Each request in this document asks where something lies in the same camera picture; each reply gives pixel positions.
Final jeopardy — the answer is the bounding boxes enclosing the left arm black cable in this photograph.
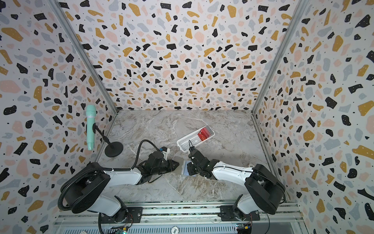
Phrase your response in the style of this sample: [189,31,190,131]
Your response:
[57,139,160,211]

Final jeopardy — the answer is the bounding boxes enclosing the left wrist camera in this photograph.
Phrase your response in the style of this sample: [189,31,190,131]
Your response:
[159,146,170,160]

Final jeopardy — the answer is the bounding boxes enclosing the black microphone stand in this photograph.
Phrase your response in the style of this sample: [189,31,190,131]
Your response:
[93,123,124,158]

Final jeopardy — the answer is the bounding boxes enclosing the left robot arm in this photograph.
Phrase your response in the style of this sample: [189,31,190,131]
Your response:
[57,149,180,223]

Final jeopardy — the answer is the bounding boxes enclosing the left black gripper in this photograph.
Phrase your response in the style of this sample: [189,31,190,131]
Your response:
[153,159,183,177]

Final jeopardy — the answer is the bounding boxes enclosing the stack of red cards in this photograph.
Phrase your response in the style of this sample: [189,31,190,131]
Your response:
[198,127,212,141]

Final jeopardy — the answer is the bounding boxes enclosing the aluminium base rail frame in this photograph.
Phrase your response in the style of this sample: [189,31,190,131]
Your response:
[51,201,308,234]

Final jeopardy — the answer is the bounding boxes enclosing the white plastic mesh basket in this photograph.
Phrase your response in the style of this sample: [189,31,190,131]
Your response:
[177,126,215,153]

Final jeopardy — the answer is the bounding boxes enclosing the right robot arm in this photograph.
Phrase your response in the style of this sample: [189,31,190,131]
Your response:
[187,146,285,221]

